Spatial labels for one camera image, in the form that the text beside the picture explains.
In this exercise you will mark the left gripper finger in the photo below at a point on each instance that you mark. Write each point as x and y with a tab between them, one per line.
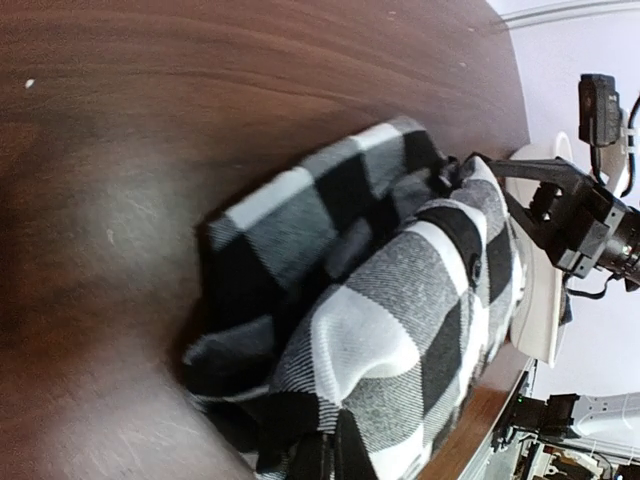
313	458

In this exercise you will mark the black white checked shirt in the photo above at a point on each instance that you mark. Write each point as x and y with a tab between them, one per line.
359	294

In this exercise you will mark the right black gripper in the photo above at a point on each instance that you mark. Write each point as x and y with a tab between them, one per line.
579	223

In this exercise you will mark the white plastic basket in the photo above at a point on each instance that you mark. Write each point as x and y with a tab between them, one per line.
534	330

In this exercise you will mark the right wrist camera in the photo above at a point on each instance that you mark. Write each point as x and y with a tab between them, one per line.
599	110

